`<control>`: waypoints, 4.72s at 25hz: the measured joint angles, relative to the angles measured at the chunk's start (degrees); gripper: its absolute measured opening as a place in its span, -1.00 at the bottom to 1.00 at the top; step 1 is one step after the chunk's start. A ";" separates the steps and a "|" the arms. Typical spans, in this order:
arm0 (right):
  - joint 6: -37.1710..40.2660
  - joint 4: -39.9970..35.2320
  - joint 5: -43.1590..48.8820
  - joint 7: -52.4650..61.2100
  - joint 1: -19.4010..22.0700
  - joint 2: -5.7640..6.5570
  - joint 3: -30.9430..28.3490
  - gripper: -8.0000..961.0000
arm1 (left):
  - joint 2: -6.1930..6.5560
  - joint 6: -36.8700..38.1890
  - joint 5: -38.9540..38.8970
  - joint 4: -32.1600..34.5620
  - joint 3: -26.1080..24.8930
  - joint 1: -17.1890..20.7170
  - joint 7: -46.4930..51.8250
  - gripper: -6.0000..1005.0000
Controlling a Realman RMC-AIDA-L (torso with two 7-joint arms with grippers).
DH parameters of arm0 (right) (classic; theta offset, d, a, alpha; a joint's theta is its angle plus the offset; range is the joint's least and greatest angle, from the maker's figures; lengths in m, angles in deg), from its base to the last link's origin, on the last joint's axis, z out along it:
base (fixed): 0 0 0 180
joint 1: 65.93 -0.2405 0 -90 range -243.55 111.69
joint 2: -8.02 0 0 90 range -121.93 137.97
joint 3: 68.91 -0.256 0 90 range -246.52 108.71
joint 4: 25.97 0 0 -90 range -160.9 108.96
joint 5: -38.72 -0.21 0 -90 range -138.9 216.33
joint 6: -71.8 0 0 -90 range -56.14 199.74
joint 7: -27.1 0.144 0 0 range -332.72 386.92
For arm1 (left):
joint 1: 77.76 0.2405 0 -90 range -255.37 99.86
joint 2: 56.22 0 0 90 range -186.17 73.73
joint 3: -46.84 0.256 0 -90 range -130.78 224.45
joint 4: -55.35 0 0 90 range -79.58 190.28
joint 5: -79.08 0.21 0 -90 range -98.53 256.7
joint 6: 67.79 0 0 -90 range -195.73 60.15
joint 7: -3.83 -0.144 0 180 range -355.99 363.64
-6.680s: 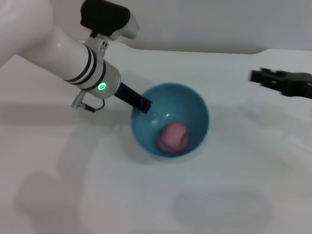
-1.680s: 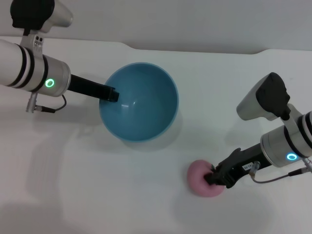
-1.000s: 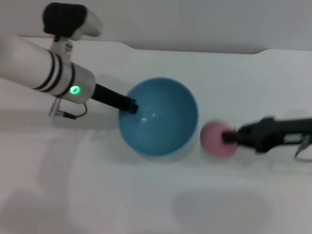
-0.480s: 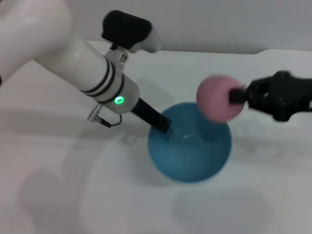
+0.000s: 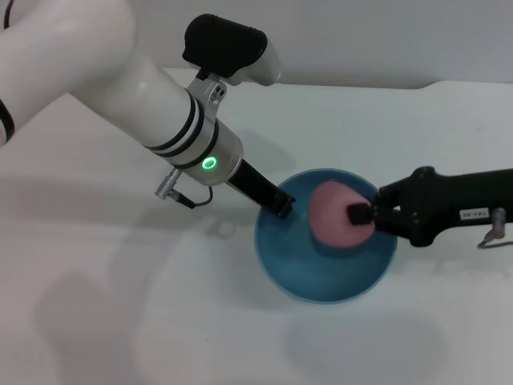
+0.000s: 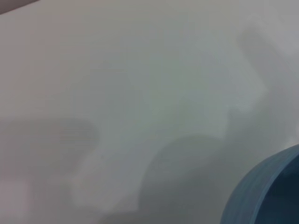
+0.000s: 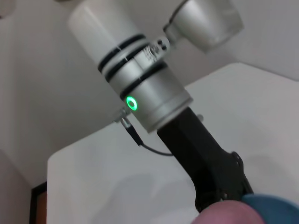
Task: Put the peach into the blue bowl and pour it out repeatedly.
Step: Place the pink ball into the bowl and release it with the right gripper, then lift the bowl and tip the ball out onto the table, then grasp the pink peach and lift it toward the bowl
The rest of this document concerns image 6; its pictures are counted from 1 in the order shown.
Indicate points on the blue ceramic bowl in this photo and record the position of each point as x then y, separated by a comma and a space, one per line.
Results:
257, 186

